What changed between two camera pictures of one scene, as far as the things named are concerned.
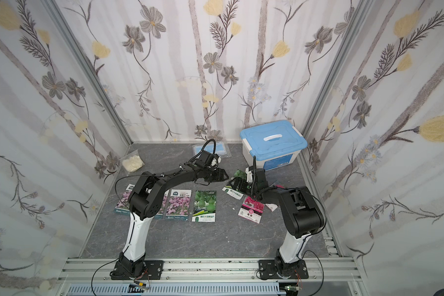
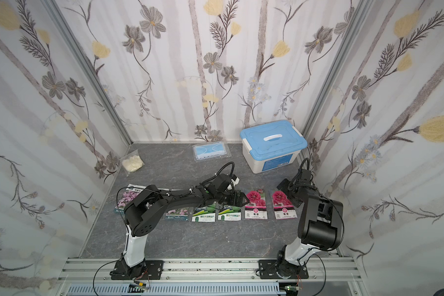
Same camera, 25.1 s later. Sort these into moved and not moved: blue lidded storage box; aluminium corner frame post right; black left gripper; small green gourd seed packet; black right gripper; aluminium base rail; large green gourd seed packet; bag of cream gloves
Moved: small green gourd seed packet; black left gripper; black right gripper
Not moved: aluminium base rail; aluminium corner frame post right; large green gourd seed packet; bag of cream gloves; blue lidded storage box
